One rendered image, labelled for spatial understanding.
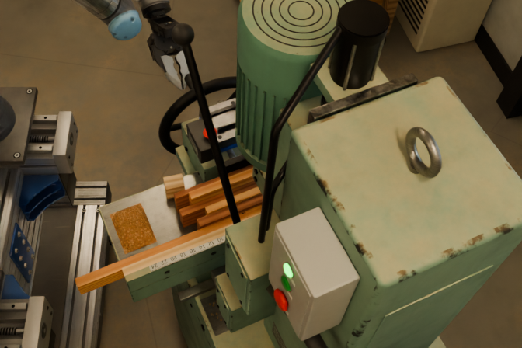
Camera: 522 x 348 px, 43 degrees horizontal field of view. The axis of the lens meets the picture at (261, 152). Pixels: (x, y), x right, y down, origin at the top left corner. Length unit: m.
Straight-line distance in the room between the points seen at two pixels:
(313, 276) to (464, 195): 0.19
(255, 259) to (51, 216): 1.40
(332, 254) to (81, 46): 2.31
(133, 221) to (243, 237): 0.49
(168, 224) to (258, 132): 0.44
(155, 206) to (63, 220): 0.85
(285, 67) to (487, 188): 0.30
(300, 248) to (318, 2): 0.37
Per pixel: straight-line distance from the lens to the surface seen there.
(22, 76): 2.92
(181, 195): 1.38
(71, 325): 2.11
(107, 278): 1.36
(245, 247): 0.96
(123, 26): 1.55
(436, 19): 2.87
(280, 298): 0.85
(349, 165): 0.78
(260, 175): 1.29
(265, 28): 0.92
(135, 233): 1.41
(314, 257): 0.76
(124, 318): 2.32
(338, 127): 0.80
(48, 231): 2.26
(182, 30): 1.02
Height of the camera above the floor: 2.17
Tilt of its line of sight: 57 degrees down
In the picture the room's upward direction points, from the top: 5 degrees clockwise
